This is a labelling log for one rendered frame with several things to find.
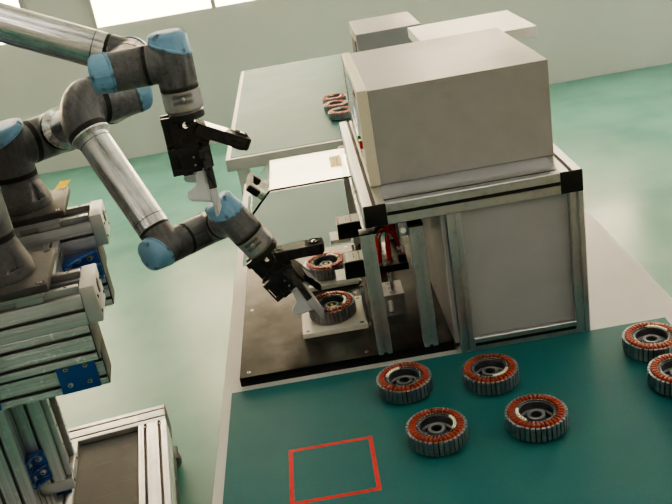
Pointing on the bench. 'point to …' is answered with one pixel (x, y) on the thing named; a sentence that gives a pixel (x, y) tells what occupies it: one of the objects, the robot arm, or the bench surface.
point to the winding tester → (449, 105)
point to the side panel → (519, 271)
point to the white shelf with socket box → (514, 25)
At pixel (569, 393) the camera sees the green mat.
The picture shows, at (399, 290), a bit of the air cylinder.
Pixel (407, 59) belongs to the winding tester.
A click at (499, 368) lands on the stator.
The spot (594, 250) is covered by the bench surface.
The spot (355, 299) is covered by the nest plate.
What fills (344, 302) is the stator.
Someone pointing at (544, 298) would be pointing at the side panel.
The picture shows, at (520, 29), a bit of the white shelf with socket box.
